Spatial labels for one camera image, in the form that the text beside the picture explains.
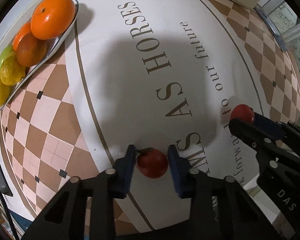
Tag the yellow spotted lemon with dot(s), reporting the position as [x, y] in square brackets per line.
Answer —
[11, 72]

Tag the dark orange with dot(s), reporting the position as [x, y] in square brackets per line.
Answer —
[31, 50]

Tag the oval patterned ceramic plate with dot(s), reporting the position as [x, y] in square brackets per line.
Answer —
[52, 46]

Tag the cherry tomato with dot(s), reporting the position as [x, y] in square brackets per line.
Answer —
[244, 113]
[152, 163]

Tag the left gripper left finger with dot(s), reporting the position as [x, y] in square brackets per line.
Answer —
[64, 215]

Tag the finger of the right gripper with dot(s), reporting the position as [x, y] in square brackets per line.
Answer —
[247, 134]
[265, 121]

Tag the orange with stem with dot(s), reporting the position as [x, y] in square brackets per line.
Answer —
[51, 18]

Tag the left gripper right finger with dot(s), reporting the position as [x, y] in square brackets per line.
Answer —
[220, 208]

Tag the checkered printed table mat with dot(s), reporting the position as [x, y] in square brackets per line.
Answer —
[145, 72]

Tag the bright orange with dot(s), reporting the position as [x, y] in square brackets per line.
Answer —
[24, 30]

